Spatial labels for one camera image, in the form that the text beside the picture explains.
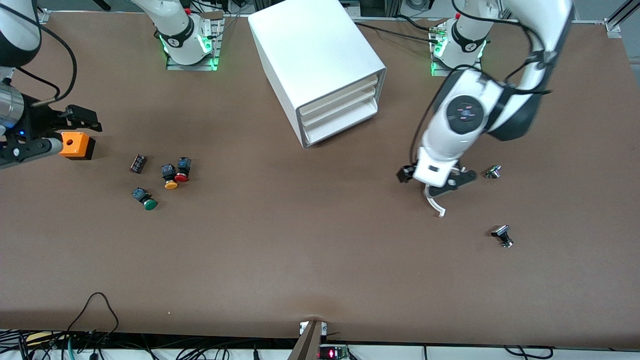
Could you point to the orange button box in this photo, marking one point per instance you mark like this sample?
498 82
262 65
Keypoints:
76 146

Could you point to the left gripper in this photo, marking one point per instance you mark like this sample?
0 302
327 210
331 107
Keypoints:
405 173

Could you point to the device with red display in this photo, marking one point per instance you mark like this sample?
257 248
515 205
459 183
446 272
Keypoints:
332 354

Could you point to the green push button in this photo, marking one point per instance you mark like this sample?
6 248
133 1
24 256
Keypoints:
149 203

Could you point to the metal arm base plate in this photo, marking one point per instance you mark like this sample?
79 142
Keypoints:
192 67
436 71

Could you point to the small black electrical component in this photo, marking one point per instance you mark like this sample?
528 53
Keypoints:
138 164

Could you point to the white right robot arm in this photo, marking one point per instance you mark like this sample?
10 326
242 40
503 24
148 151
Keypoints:
180 25

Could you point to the small silver key switch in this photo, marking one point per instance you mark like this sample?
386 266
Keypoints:
493 172

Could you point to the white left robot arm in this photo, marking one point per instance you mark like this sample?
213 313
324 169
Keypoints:
450 135

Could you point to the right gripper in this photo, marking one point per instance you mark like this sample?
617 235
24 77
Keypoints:
36 121

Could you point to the brown wooden post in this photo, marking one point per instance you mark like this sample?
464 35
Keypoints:
307 345

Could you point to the yellow push button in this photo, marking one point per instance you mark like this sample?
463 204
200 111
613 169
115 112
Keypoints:
171 184

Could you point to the red push button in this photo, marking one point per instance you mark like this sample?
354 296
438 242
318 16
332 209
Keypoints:
181 177

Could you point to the white plastic drawer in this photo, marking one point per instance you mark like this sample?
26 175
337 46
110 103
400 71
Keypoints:
350 123
345 107
340 98

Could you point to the small metal bracket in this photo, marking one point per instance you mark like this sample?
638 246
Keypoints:
303 328

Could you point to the white drawer cabinet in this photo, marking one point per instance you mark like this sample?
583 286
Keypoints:
310 45

